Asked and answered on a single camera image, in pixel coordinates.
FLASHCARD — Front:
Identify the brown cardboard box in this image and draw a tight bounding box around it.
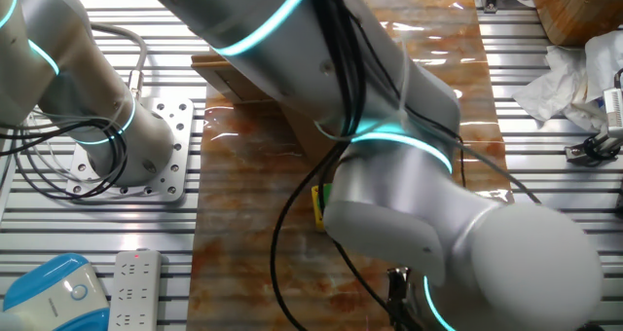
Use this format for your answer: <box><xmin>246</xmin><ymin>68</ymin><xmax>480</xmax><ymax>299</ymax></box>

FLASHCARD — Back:
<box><xmin>528</xmin><ymin>0</ymin><xmax>623</xmax><ymax>49</ymax></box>

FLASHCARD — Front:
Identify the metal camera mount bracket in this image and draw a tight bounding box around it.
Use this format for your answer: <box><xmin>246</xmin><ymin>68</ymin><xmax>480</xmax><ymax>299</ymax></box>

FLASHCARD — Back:
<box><xmin>564</xmin><ymin>130</ymin><xmax>623</xmax><ymax>167</ymax></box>

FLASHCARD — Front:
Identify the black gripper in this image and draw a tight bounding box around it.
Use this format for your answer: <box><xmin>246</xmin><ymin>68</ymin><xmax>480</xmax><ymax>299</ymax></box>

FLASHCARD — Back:
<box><xmin>386</xmin><ymin>266</ymin><xmax>416</xmax><ymax>331</ymax></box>

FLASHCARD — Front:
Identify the crumpled white tissue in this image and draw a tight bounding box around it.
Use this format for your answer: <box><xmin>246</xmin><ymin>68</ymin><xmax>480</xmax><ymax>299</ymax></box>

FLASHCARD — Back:
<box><xmin>513</xmin><ymin>28</ymin><xmax>623</xmax><ymax>133</ymax></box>

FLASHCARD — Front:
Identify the blue white plastic device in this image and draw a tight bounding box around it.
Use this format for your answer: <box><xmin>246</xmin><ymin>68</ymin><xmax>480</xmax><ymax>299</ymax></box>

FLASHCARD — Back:
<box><xmin>0</xmin><ymin>252</ymin><xmax>111</xmax><ymax>331</ymax></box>

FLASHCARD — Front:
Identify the white power strip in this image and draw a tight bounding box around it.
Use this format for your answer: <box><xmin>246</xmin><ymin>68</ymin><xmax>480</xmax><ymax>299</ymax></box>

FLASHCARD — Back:
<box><xmin>107</xmin><ymin>248</ymin><xmax>163</xmax><ymax>331</ymax></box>

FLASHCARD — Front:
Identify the orange marble pattern mat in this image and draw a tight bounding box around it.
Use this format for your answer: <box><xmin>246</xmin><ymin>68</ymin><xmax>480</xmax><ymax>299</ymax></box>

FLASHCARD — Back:
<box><xmin>186</xmin><ymin>0</ymin><xmax>539</xmax><ymax>331</ymax></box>

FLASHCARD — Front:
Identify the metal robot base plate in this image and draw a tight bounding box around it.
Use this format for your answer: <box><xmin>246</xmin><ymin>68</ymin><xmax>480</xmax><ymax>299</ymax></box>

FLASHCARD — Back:
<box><xmin>65</xmin><ymin>96</ymin><xmax>195</xmax><ymax>204</ymax></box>

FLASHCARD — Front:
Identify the green button yellow box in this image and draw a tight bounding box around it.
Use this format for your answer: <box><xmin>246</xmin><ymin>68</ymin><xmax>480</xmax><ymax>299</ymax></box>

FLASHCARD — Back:
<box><xmin>311</xmin><ymin>182</ymin><xmax>335</xmax><ymax>233</ymax></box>

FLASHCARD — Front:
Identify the black base cable bundle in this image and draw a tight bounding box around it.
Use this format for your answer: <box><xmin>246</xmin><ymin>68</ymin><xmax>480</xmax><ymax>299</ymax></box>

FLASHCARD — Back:
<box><xmin>0</xmin><ymin>119</ymin><xmax>130</xmax><ymax>201</ymax></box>

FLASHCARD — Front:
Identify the wooden picture frame stand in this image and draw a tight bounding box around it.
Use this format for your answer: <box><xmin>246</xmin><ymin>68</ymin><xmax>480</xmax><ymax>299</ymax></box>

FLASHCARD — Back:
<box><xmin>191</xmin><ymin>53</ymin><xmax>337</xmax><ymax>165</ymax></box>

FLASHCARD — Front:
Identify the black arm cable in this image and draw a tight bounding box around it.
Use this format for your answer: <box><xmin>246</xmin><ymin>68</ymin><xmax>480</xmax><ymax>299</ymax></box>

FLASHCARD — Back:
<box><xmin>270</xmin><ymin>0</ymin><xmax>366</xmax><ymax>331</ymax></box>
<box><xmin>311</xmin><ymin>0</ymin><xmax>410</xmax><ymax>331</ymax></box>

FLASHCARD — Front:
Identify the thick grey cable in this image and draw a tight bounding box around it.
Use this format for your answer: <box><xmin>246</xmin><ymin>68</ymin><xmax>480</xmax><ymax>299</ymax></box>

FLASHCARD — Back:
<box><xmin>83</xmin><ymin>19</ymin><xmax>149</xmax><ymax>101</ymax></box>

